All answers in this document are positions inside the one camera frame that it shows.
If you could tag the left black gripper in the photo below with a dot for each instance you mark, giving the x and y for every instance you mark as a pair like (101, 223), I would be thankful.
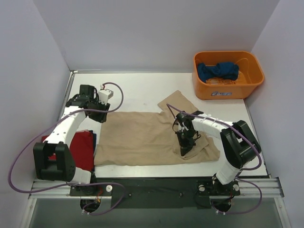
(99, 113)

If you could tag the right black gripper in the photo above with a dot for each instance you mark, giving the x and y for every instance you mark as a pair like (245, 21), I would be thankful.
(185, 139)

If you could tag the beige t shirt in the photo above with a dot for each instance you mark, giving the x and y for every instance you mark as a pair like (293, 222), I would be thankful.
(146, 138)

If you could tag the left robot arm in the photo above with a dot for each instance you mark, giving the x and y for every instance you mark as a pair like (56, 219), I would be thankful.
(53, 158)

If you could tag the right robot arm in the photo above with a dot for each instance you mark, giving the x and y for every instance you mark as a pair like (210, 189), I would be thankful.
(239, 144)

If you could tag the folded red t shirt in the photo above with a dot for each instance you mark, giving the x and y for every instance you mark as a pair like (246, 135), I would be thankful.
(82, 149)

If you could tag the orange plastic basket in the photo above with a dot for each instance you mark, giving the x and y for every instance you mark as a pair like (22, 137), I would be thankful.
(250, 75)

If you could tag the crumpled blue t shirt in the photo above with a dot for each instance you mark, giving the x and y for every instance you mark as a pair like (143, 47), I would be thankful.
(223, 70)

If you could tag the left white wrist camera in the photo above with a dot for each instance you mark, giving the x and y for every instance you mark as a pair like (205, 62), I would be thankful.
(104, 94)

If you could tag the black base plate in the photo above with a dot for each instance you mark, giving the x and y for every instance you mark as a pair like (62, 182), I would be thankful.
(159, 193)

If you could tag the aluminium rail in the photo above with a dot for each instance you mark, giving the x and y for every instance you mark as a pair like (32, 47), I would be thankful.
(250, 188)

